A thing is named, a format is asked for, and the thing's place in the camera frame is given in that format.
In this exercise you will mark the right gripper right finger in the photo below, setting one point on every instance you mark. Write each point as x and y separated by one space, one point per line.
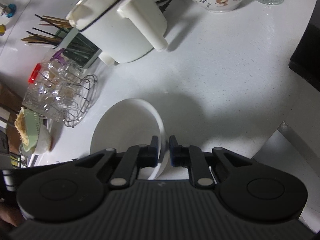
192 158

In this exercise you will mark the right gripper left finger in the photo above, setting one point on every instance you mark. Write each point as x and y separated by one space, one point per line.
135 158

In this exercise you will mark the white ceramic bowl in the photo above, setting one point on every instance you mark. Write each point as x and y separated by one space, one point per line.
128 123

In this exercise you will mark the white bowl under colander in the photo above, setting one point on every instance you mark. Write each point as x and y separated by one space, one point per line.
44 143

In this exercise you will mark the green plastic colander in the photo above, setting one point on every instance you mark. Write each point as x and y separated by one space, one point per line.
33 124

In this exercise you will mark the dried noodles bundle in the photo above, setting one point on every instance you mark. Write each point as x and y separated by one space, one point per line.
21 127

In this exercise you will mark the black dish rack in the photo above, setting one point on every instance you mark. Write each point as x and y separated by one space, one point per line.
11 178

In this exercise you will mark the white electric cooking pot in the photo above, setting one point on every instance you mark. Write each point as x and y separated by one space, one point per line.
124 30

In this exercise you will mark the wooden cutting board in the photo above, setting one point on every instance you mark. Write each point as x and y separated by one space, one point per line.
11 104

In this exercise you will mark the black induction cooker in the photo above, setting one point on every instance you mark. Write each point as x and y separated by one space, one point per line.
305 59

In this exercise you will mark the green chopstick holder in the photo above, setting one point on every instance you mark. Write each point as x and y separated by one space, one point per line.
58 34

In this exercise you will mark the wire glass holder rack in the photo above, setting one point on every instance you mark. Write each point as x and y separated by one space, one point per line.
77 98

